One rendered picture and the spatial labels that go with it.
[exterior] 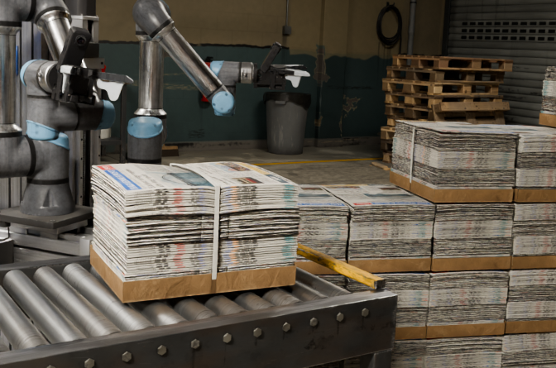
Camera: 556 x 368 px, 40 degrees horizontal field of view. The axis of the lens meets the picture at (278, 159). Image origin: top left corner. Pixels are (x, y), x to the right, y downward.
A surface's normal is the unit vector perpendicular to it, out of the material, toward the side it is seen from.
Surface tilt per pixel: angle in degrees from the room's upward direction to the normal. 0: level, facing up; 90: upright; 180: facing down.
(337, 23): 90
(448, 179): 90
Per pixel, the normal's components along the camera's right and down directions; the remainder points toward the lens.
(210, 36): 0.54, 0.14
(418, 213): 0.23, 0.15
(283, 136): -0.21, 0.14
